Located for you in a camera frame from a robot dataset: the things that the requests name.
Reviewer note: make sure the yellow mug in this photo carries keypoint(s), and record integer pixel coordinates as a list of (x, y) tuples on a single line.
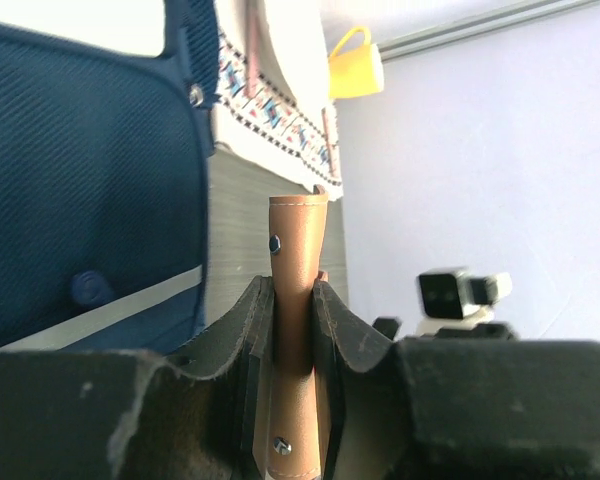
[(357, 72)]

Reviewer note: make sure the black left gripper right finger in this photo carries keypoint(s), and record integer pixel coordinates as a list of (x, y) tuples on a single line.
[(452, 408)]

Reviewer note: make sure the pink handled fork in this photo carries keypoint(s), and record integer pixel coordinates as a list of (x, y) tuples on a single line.
[(252, 47)]

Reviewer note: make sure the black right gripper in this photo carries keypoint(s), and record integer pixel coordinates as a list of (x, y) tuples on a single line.
[(428, 329)]

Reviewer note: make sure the patterned white placemat cloth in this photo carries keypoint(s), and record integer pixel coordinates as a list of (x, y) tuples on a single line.
[(271, 130)]

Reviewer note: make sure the brown leather wallet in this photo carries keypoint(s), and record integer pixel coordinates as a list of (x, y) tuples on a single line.
[(296, 233)]

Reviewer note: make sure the navy blue student backpack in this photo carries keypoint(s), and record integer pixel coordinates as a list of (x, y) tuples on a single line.
[(104, 187)]

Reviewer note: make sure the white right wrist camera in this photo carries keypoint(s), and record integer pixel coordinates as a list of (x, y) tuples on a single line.
[(457, 294)]

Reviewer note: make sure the pink handled knife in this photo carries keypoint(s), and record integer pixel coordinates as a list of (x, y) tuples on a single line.
[(330, 132)]

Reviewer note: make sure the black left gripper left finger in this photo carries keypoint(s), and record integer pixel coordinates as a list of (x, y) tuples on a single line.
[(199, 413)]

